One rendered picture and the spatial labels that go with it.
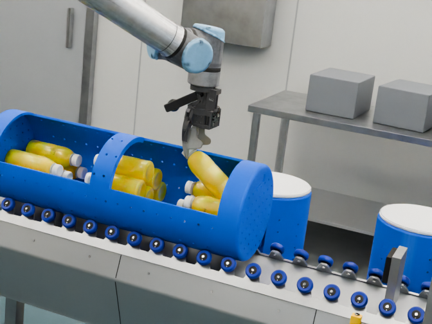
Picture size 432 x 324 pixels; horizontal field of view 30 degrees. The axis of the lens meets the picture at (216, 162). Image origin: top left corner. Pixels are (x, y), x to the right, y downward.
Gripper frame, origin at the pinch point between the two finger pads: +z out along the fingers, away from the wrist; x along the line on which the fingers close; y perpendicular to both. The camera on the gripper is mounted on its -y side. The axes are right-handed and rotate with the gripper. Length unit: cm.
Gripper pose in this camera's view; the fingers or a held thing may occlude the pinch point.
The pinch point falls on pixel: (188, 152)
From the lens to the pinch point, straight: 234.1
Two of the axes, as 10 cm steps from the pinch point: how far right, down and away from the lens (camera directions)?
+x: 3.9, -2.0, 9.0
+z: -1.2, 9.6, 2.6
